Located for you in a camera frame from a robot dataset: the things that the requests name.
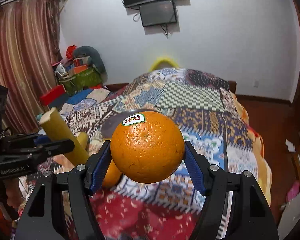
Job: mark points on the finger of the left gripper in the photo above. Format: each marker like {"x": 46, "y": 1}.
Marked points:
{"x": 40, "y": 149}

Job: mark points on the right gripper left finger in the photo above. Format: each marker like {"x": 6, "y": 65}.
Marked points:
{"x": 43, "y": 216}

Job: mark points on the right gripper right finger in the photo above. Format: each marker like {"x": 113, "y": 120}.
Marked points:
{"x": 250, "y": 215}

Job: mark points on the short yellow sugarcane piece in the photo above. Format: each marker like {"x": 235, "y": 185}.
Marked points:
{"x": 56, "y": 129}

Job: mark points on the large orange with sticker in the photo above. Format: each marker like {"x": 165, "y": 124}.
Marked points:
{"x": 147, "y": 147}

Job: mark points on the red flat box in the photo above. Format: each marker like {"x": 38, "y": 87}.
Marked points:
{"x": 52, "y": 95}

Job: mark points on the dark oval plate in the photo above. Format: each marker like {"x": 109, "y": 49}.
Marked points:
{"x": 109, "y": 126}

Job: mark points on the small orange fruit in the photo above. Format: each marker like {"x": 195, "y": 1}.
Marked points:
{"x": 112, "y": 176}

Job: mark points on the green storage box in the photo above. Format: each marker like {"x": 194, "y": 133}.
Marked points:
{"x": 80, "y": 81}

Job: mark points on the red plush toy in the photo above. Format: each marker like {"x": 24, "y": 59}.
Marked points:
{"x": 69, "y": 51}

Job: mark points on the patchwork patterned quilt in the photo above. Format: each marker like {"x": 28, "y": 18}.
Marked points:
{"x": 209, "y": 117}

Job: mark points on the grey rolled cushion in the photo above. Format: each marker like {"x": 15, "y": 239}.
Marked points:
{"x": 91, "y": 57}

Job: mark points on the striped red curtain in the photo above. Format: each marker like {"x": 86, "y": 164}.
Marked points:
{"x": 29, "y": 46}

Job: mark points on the yellow fuzzy headboard item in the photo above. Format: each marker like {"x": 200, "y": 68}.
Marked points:
{"x": 163, "y": 62}

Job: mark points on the small wall monitor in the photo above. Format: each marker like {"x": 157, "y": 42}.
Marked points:
{"x": 158, "y": 13}

